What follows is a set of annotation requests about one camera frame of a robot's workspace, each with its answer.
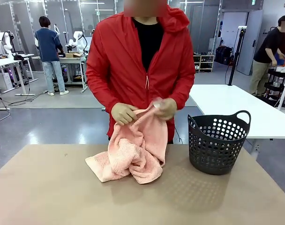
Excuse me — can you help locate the person's left hand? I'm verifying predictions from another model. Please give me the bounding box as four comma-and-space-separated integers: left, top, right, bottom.
153, 97, 178, 122

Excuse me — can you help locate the person's right hand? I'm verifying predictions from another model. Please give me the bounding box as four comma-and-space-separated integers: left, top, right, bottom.
111, 102, 139, 126

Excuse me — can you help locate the pink herringbone towel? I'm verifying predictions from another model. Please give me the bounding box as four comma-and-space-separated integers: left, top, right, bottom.
85, 104, 169, 185

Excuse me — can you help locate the person's left forearm red sleeve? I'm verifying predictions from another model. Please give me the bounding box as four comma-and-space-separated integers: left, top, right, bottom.
165, 70, 196, 111

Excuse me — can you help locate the person's right forearm red sleeve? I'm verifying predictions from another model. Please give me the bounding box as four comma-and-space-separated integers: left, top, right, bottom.
85, 70, 124, 113

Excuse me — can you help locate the person in red jacket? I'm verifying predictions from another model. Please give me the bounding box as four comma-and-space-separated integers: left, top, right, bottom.
85, 0, 196, 145

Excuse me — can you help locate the wooden shoe rack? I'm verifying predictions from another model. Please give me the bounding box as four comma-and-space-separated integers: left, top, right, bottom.
193, 53, 215, 73

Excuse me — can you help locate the large white table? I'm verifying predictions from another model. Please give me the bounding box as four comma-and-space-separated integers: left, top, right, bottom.
188, 84, 285, 160

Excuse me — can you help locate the black perforated laundry basket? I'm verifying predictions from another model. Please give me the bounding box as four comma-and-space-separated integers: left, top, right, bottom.
187, 110, 252, 176

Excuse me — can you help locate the white desk with box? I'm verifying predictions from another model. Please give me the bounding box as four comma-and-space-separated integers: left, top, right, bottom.
59, 54, 88, 93

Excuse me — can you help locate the black suitcase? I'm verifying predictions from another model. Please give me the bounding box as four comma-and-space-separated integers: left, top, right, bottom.
215, 46, 233, 66

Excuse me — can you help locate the black tripod pole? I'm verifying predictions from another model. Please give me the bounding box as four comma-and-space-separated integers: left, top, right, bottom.
227, 26, 248, 86

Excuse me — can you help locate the person in blue sweater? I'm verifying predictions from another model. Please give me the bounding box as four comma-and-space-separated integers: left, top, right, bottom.
35, 15, 70, 96

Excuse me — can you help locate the grey door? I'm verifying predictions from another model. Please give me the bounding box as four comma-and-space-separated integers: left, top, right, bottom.
237, 10, 263, 76

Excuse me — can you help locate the black utility cart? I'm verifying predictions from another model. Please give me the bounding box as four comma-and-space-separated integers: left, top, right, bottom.
265, 67, 285, 105

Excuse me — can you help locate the person in black shirt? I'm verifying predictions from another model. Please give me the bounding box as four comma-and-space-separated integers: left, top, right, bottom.
249, 15, 285, 97

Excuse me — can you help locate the blue bag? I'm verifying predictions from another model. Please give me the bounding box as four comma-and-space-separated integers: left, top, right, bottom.
275, 52, 285, 65

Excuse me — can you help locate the white stand frame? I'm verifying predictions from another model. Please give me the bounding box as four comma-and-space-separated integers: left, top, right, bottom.
277, 70, 285, 111

